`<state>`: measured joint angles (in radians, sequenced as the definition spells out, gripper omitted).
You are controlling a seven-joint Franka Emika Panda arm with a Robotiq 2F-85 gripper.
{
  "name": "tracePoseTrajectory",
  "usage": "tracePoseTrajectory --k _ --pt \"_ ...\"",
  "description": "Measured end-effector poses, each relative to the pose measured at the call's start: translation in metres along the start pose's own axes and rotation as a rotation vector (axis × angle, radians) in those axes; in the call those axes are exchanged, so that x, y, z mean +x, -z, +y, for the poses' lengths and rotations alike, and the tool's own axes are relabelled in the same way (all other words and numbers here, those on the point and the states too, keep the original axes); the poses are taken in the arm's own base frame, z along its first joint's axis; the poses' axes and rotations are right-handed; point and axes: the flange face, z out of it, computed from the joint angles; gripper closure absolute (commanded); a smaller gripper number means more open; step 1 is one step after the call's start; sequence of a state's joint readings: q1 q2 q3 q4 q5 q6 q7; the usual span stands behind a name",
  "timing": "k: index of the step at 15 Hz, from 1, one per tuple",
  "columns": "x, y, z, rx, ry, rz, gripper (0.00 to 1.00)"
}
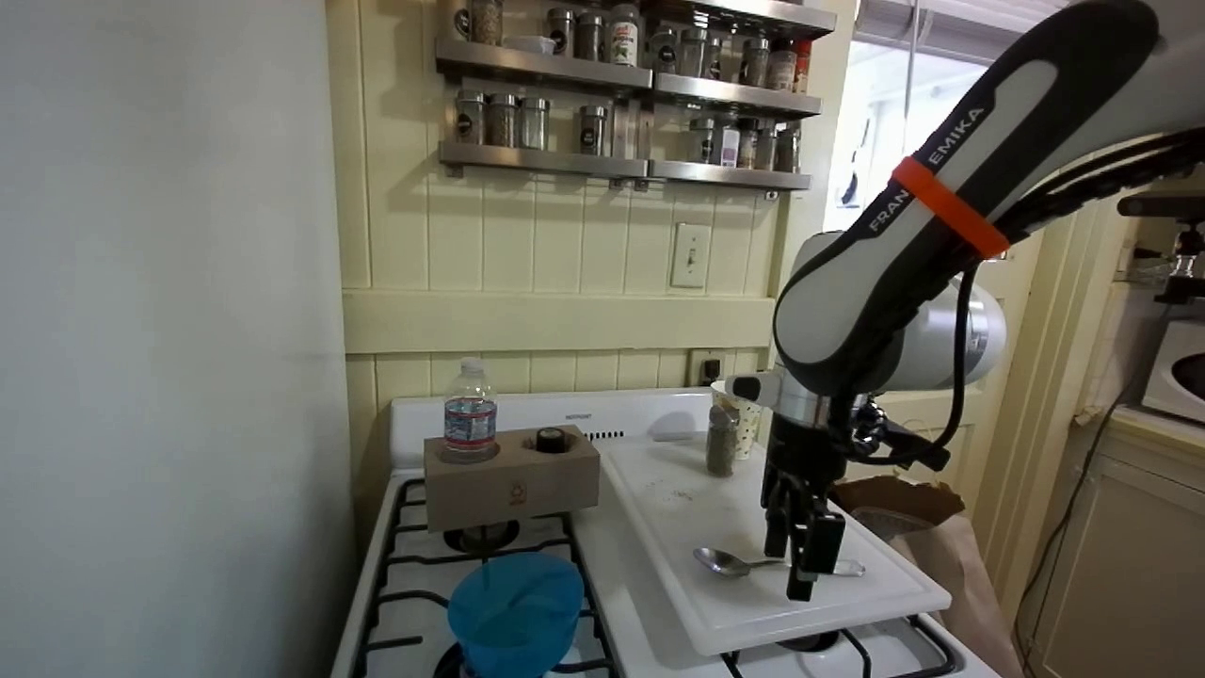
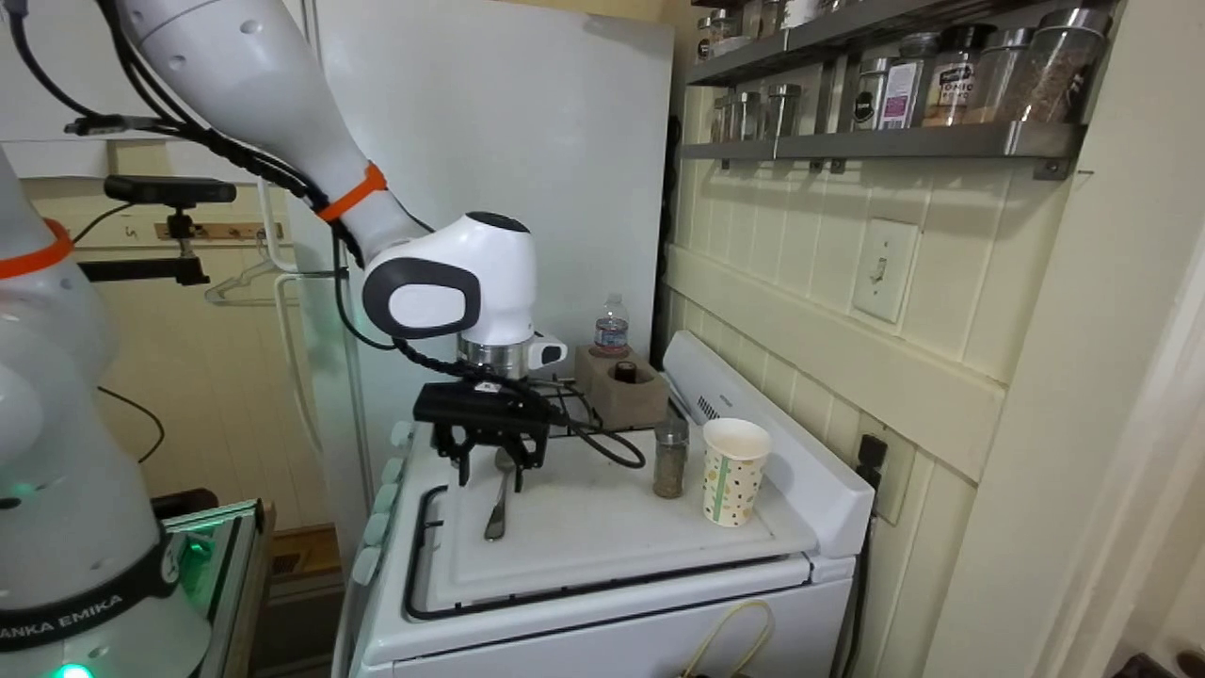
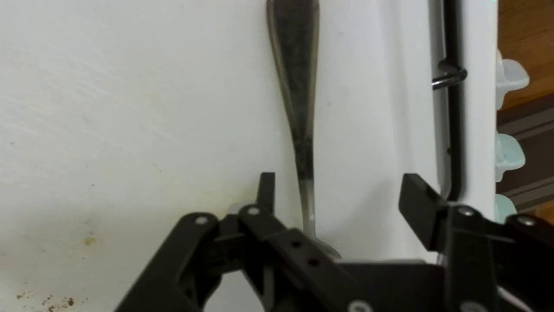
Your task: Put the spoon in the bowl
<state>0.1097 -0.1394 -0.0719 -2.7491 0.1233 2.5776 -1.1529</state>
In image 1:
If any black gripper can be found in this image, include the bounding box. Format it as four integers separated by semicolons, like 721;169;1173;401
759;413;847;602

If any metal spoon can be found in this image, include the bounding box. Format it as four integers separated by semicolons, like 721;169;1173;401
687;539;868;582

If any blue plastic bowl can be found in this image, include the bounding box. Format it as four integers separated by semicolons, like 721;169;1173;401
444;550;586;678

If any white cutting board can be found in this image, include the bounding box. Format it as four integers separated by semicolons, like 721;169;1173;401
593;428;955;661

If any dark spice shaker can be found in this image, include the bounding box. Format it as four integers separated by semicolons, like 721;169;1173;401
702;408;744;480

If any black stove grate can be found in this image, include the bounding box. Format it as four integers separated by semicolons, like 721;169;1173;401
720;615;972;678
355;473;626;678

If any brown paper bag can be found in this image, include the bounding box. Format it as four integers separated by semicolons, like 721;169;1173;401
825;469;1026;678

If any white gas stove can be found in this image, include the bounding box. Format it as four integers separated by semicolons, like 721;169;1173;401
326;384;1000;678

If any brown cardboard box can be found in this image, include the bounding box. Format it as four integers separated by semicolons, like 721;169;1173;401
420;424;607;533

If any cream panel door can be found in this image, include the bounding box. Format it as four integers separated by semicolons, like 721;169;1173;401
802;34;1070;506

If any cream kitchen cabinet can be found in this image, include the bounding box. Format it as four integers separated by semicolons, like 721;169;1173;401
1019;408;1205;678

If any clear water bottle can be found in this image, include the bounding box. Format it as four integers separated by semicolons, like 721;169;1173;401
439;359;505;464

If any glass spice jar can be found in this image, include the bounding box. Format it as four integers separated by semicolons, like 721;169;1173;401
712;21;744;84
574;101;618;160
650;16;687;76
574;8;607;62
749;118;779;172
545;2;578;59
766;34;802;95
607;0;646;67
453;85;485;145
743;30;773;90
775;119;804;178
485;90;520;150
520;95;558;155
691;109;727;167
680;11;715;79
720;114;749;169

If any metal spice rack shelf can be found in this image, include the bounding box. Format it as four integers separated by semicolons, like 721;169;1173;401
433;139;812;194
433;34;820;119

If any ceramic mug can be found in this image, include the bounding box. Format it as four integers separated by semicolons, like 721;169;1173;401
453;0;505;49

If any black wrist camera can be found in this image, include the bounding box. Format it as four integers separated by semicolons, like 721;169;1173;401
854;408;952;479

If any wall power outlet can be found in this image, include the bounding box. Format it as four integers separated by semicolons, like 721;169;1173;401
687;350;730;390

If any white light switch plate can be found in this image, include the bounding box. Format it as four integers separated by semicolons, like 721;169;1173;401
670;223;715;293

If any orange arm strap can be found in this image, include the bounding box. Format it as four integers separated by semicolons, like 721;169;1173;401
891;155;1014;262

